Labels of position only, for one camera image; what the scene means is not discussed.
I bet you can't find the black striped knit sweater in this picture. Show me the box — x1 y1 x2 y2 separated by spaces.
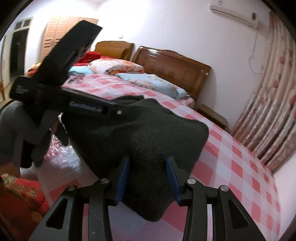
62 96 209 222

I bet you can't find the person forearm grey sleeve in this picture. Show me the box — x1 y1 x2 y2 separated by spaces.
1 101 59 168

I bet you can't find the red floral cloth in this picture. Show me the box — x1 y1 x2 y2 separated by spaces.
1 174 49 240

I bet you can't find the light blue cloud pillow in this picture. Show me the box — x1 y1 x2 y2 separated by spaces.
68 66 94 75

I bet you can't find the pink checkered bed sheet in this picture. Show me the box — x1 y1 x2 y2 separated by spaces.
34 73 282 241

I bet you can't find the red blanket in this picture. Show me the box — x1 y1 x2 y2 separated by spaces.
74 51 111 66

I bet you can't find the orange floral pillow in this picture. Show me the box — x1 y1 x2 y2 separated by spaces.
87 58 144 75

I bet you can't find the wooden louvered wardrobe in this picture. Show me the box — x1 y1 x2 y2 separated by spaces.
39 16 98 62

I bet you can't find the dark doorway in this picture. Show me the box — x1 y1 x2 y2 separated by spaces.
10 18 32 76

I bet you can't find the light wooden headboard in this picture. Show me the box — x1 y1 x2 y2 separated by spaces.
94 41 134 61

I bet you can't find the pink floral curtain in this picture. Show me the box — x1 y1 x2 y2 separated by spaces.
230 13 295 172

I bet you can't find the blue floral pillow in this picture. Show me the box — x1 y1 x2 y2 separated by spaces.
115 73 189 99

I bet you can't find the wooden nightstand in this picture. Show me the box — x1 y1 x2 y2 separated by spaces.
197 104 230 132

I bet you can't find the dark wooden headboard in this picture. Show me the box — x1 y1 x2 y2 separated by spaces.
132 46 211 101

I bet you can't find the white air conditioner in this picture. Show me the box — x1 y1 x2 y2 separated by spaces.
209 0 258 30

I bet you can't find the white power cord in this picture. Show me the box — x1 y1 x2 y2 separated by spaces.
248 32 263 75

